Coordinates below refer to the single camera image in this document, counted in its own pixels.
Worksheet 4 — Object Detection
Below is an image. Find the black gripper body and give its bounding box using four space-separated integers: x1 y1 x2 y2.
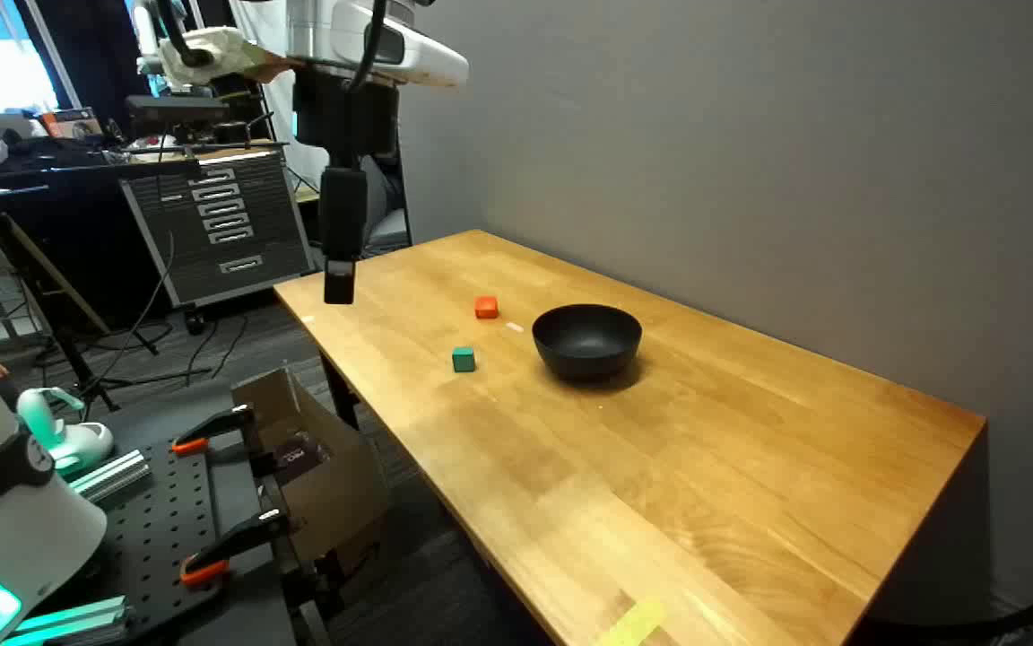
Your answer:
314 156 372 274

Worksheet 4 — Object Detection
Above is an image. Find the black bowl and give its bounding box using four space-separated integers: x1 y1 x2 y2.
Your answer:
525 300 645 389

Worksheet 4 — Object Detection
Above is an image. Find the cardboard box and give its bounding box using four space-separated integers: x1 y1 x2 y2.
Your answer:
228 366 389 568

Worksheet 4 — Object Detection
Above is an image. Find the black device on cabinet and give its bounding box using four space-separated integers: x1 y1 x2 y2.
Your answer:
123 89 236 145

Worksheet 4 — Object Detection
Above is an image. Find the black tripod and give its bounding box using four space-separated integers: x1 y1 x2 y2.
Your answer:
0 213 163 413

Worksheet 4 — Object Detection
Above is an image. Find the black perforated breadboard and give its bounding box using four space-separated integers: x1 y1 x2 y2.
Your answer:
65 409 314 646

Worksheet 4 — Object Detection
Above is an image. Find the silver aluminium extrusion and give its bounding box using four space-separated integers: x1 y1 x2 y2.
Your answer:
60 444 152 501

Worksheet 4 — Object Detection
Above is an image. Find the dark cluttered desk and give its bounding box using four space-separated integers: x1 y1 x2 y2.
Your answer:
0 113 135 346

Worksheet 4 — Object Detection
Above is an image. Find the white teal handheld device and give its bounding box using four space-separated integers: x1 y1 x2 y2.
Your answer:
15 385 117 481

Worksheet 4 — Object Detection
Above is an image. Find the green-lit aluminium extrusion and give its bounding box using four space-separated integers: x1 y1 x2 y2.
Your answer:
0 593 132 646

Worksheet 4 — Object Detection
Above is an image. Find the yellow tape strip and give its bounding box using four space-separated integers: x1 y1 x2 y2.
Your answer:
594 595 671 646

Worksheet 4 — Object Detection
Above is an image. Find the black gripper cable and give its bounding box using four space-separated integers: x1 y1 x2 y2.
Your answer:
344 0 398 95

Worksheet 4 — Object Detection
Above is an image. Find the black orange-handled clamp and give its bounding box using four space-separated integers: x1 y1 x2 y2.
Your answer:
174 506 297 593
168 401 258 464

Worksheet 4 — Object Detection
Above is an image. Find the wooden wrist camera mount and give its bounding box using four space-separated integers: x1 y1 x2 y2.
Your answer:
168 25 294 89

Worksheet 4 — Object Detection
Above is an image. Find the black floor cable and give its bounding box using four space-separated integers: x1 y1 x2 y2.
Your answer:
866 568 1033 646

